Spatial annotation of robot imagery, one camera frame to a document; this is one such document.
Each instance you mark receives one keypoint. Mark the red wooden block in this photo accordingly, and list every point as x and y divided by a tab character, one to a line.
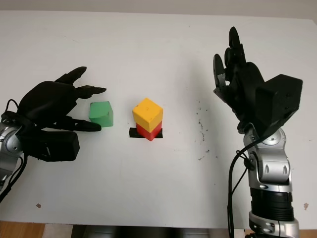
151	132

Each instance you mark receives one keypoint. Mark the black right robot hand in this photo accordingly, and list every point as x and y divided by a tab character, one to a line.
244	86

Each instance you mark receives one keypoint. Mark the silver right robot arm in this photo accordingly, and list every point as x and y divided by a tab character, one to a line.
272	168

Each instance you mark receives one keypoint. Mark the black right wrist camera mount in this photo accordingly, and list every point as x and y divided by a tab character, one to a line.
280	99

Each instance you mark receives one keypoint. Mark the yellow wooden block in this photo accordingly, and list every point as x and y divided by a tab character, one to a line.
147	111

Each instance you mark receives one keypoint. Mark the black tape strip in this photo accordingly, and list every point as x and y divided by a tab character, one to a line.
132	133

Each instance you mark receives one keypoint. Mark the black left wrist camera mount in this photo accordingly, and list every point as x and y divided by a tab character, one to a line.
54	146

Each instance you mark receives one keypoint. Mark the green wooden block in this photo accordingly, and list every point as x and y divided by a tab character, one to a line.
100	111

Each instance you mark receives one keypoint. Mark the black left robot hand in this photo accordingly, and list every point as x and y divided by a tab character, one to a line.
47	101

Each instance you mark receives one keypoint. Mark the dark grey robot body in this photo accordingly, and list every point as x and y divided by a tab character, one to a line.
153	231

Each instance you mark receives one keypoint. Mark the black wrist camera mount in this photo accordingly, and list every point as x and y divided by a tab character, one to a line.
280	99
54	146

